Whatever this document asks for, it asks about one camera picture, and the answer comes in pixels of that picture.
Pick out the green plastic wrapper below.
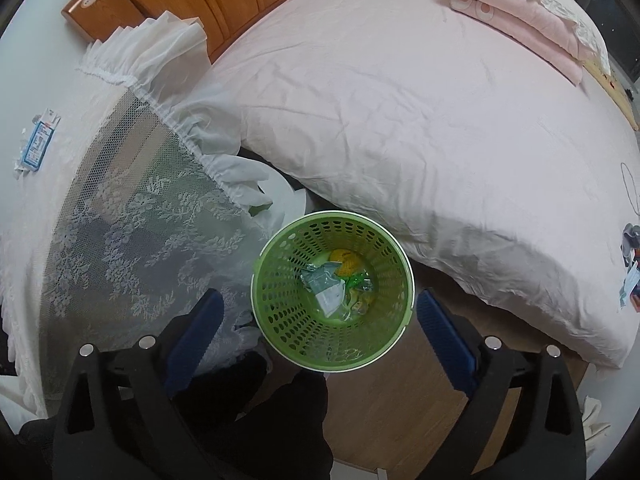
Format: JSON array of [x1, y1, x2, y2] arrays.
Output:
[[345, 270, 376, 311]]

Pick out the white crumpled cloth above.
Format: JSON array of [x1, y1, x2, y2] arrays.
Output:
[[582, 395, 612, 441]]

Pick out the wooden headboard side panel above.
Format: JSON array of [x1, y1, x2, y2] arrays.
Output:
[[61, 0, 146, 43]]

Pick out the white plastic bag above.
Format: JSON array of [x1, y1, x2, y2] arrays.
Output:
[[250, 167, 308, 226]]

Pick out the white and green packet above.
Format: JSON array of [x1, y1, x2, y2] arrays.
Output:
[[300, 262, 351, 318]]

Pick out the lace tablecloth with frill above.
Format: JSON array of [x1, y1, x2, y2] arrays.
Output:
[[0, 15, 281, 418]]

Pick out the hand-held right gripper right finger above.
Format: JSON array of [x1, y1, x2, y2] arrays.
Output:
[[416, 288, 587, 480]]

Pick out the folded pink blanket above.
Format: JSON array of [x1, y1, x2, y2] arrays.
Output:
[[452, 0, 613, 73], [447, 0, 586, 86]]

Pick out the green plastic basket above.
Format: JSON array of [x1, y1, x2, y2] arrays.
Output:
[[250, 210, 415, 373]]

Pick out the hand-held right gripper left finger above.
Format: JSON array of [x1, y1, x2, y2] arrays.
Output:
[[52, 288, 226, 480]]

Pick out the blue and white milk carton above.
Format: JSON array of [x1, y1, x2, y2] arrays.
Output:
[[14, 107, 62, 177]]

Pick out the yellow foam fruit net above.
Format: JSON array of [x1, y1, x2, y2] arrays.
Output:
[[327, 247, 361, 278]]

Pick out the tan wooden board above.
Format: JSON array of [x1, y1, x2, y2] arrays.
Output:
[[585, 57, 640, 131]]

